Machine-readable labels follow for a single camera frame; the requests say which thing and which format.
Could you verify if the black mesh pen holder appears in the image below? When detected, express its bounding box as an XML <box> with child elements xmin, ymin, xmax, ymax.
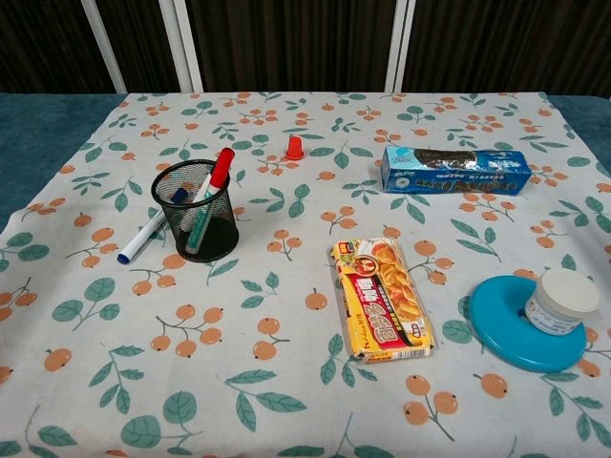
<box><xmin>150</xmin><ymin>159</ymin><xmax>241</xmax><ymax>263</ymax></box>

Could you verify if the floral print tablecloth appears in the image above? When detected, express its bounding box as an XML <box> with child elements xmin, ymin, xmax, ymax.
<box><xmin>0</xmin><ymin>90</ymin><xmax>611</xmax><ymax>458</ymax></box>

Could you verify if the blue cookie box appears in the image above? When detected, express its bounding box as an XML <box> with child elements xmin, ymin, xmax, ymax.
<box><xmin>380</xmin><ymin>145</ymin><xmax>534</xmax><ymax>198</ymax></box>

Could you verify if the blue plastic ring disc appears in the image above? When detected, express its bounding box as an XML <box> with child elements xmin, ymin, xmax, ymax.
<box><xmin>467</xmin><ymin>276</ymin><xmax>588</xmax><ymax>374</ymax></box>

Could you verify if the white plastic jar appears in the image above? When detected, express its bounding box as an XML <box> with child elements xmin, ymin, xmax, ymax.
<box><xmin>523</xmin><ymin>267</ymin><xmax>603</xmax><ymax>337</ymax></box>

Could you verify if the blue cap whiteboard marker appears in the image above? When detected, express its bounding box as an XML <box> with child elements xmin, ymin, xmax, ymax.
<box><xmin>116</xmin><ymin>186</ymin><xmax>190</xmax><ymax>265</ymax></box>

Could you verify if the yellow snack box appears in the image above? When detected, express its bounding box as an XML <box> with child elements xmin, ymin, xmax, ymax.
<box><xmin>327</xmin><ymin>237</ymin><xmax>436</xmax><ymax>364</ymax></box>

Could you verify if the red cap whiteboard marker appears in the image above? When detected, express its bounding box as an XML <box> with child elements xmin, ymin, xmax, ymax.
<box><xmin>184</xmin><ymin>147</ymin><xmax>237</xmax><ymax>256</ymax></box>

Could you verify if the white frame post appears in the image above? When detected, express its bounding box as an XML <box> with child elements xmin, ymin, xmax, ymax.
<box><xmin>79</xmin><ymin>0</ymin><xmax>128</xmax><ymax>94</ymax></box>
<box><xmin>383</xmin><ymin>0</ymin><xmax>417</xmax><ymax>93</ymax></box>
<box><xmin>158</xmin><ymin>0</ymin><xmax>205</xmax><ymax>94</ymax></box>

